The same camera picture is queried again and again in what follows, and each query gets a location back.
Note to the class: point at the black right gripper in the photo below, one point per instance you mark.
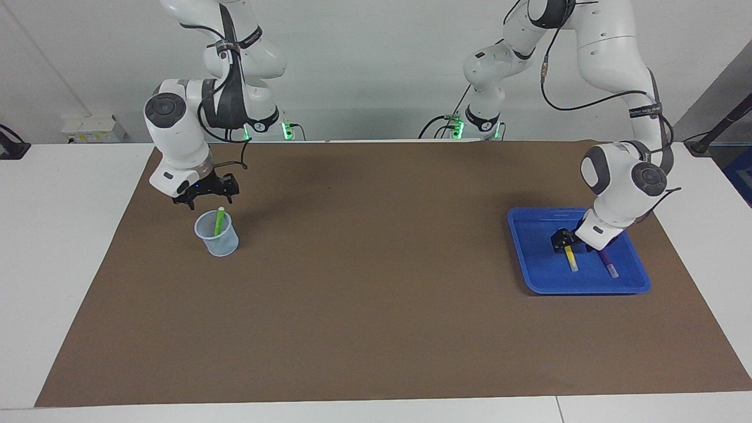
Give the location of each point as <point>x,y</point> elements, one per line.
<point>205,187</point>

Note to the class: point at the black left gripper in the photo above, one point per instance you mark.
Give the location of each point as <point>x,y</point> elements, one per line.
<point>573,235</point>

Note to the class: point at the yellow pen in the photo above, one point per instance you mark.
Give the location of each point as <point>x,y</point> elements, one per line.
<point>570,258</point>

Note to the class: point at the purple pen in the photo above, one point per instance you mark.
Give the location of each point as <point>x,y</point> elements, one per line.
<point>608,263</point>

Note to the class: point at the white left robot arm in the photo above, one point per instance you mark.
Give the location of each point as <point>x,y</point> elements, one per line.
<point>611,59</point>

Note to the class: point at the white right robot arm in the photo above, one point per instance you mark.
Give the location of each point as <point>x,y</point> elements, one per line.
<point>176,129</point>

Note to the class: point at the blue plastic tray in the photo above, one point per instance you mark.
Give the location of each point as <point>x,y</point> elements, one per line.
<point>540,270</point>

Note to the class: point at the green pen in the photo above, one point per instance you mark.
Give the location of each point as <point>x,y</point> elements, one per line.
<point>218,222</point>

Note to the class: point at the translucent plastic cup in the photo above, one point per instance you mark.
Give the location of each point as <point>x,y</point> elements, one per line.
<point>223,247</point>

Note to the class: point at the white power strip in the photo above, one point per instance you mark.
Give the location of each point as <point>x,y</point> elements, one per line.
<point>94,128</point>

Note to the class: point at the blue crate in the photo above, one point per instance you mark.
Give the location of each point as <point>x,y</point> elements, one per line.
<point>740,176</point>

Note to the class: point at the brown table mat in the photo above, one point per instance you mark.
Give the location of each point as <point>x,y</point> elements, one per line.
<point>376,305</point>

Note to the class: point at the black stand leg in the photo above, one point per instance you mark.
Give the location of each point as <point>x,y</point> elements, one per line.
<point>722,126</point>

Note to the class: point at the black clamp mount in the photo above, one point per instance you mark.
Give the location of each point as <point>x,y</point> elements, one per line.
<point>12,147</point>

